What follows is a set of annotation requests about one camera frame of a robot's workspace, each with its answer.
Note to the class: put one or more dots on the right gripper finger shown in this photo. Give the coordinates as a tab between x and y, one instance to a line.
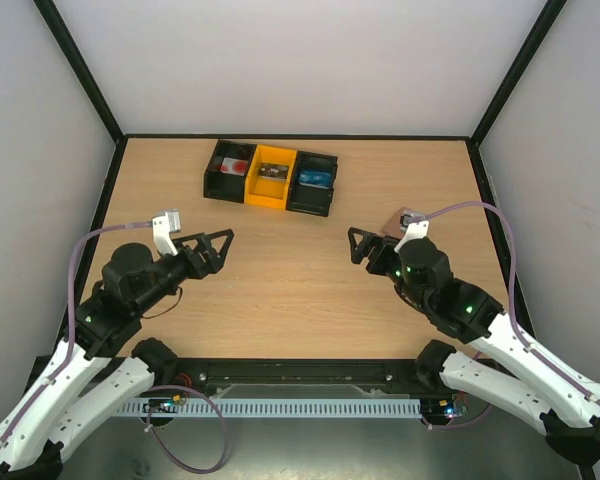
363	243
350	246

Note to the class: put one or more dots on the red white card in bin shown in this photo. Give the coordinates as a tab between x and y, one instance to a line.
230	166

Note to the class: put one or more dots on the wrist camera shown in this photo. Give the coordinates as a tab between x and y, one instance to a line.
414	225
164	224

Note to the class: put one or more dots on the yellow middle bin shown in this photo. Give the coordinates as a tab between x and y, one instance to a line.
268	193

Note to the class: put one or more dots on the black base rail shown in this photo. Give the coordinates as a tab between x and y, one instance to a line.
305	372

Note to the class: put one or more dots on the light blue slotted cable duct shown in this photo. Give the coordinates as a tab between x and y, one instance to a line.
276	408

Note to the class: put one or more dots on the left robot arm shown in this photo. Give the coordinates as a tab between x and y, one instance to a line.
60	409

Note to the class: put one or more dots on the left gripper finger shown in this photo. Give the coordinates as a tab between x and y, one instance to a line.
217	256
219	240

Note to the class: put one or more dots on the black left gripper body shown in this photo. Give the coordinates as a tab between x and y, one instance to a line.
196	269

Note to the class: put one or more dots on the grey VIP card in bin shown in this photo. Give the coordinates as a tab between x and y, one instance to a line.
274	172

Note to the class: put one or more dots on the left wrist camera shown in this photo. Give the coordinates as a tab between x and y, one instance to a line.
164	224

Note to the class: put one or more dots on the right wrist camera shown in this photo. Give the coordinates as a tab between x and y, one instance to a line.
414	225

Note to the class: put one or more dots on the black enclosure frame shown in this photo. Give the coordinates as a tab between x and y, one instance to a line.
541	27

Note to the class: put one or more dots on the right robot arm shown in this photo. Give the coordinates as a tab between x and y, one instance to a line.
530	383

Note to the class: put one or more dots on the black right bin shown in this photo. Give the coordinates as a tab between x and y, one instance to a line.
310	200

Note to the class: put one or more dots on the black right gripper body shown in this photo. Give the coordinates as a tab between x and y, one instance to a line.
377	252

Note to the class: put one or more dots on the blue VIP card in bin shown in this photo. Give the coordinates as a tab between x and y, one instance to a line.
315	178

